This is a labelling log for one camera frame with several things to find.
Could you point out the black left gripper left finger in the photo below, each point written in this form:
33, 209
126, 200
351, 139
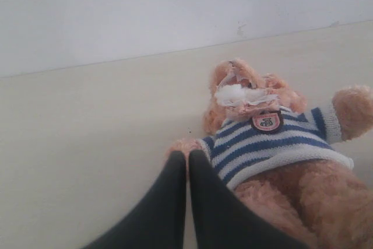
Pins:
158, 220

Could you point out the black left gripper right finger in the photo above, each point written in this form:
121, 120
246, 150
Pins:
221, 220

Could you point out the tan teddy bear striped shirt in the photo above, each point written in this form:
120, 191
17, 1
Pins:
278, 159

